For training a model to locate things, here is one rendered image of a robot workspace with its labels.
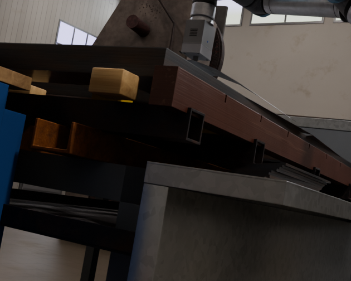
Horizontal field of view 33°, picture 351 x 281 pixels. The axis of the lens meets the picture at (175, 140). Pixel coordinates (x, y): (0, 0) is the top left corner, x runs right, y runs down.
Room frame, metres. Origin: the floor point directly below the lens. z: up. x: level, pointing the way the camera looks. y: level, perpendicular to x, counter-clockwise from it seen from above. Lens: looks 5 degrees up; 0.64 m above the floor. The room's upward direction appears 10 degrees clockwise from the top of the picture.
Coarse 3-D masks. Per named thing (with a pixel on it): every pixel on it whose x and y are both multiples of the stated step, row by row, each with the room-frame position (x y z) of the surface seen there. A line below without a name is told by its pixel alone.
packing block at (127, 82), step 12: (96, 72) 0.89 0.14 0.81; (108, 72) 0.88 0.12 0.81; (120, 72) 0.87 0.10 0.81; (96, 84) 0.89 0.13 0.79; (108, 84) 0.88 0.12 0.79; (120, 84) 0.87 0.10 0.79; (132, 84) 0.89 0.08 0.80; (108, 96) 0.91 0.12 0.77; (120, 96) 0.89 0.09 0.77; (132, 96) 0.90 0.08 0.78
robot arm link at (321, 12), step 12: (264, 0) 1.71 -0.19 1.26; (276, 0) 1.68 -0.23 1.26; (288, 0) 1.65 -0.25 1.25; (300, 0) 1.62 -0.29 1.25; (312, 0) 1.60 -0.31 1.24; (324, 0) 1.57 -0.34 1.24; (252, 12) 1.78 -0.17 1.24; (264, 12) 1.75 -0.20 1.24; (276, 12) 1.71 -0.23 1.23; (288, 12) 1.68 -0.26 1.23; (300, 12) 1.65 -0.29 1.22; (312, 12) 1.62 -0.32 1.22; (324, 12) 1.59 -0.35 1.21; (336, 12) 1.56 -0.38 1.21
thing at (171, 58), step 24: (0, 48) 1.06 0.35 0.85; (24, 48) 1.03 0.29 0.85; (48, 48) 1.00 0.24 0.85; (72, 48) 0.98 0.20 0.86; (96, 48) 0.95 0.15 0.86; (120, 48) 0.93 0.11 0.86; (144, 48) 0.91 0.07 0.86; (24, 72) 1.07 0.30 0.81; (48, 72) 1.02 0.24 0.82; (72, 72) 0.98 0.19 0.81; (144, 72) 0.90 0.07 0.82; (192, 72) 0.97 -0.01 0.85; (72, 96) 1.27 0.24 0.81; (144, 96) 1.17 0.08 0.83; (240, 96) 1.16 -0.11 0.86; (312, 144) 1.65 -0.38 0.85
